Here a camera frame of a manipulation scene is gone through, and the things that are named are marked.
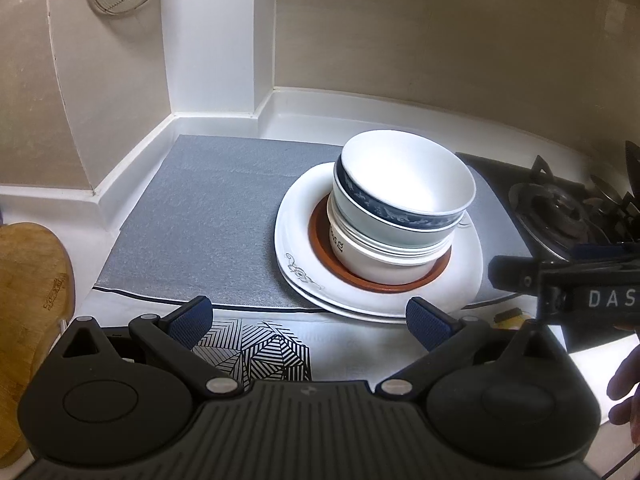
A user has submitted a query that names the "wooden cutting board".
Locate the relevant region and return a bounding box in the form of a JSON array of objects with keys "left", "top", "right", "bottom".
[{"left": 0, "top": 222, "right": 75, "bottom": 468}]

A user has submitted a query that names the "person right hand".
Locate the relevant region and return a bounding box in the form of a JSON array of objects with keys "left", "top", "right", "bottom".
[{"left": 606, "top": 347, "right": 640, "bottom": 446}]

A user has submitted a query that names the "black gas stove top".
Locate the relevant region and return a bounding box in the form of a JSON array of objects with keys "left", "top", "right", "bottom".
[{"left": 454, "top": 152, "right": 640, "bottom": 261}]

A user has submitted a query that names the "white bowl blue pattern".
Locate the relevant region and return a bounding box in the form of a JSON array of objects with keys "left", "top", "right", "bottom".
[{"left": 336, "top": 130, "right": 476, "bottom": 231}]

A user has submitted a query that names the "brown round small plate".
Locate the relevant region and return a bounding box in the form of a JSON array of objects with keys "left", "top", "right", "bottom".
[{"left": 308, "top": 195, "right": 452, "bottom": 294}]

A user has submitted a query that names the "light blue ribbed bowl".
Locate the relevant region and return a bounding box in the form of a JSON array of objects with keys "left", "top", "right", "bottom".
[{"left": 332, "top": 170, "right": 466, "bottom": 254}]

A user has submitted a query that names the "cream straight-sided bowl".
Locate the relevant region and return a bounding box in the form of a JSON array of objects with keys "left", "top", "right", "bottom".
[{"left": 326, "top": 192, "right": 454, "bottom": 276}]

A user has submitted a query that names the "grey dish mat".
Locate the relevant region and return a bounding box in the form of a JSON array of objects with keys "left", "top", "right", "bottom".
[{"left": 93, "top": 133, "right": 534, "bottom": 316}]

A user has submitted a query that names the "gas burner with grate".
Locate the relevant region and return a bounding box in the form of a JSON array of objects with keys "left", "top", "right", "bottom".
[{"left": 506, "top": 138, "right": 640, "bottom": 261}]

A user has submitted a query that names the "black white patterned cloth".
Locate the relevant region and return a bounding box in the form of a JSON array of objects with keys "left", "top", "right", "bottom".
[{"left": 192, "top": 318, "right": 311, "bottom": 389}]

